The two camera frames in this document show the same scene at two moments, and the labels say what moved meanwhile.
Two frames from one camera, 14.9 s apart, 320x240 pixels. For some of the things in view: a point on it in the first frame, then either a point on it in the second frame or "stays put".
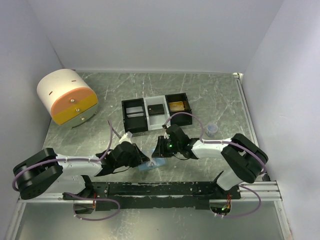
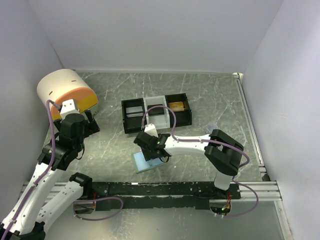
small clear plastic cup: (211, 128) stays put
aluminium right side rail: (240, 82) stays put
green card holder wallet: (156, 162) stays put
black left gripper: (140, 157) to (91, 126)
